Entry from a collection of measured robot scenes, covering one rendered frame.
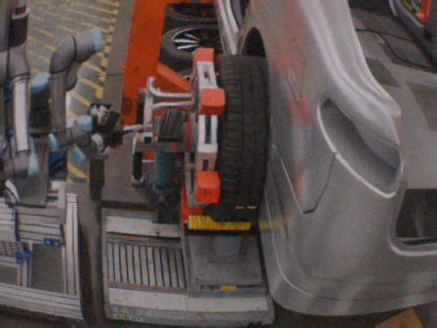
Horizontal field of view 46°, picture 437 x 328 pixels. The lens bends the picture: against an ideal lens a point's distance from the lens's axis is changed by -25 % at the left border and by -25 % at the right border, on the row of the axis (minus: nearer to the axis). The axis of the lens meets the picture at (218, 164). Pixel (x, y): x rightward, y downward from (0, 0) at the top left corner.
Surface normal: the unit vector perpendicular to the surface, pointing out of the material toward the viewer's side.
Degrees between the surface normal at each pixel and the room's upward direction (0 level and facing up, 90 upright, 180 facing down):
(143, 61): 90
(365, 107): 69
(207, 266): 0
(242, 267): 0
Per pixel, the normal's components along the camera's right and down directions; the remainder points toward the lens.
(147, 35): 0.09, 0.60
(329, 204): -0.73, 0.33
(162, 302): 0.11, -0.80
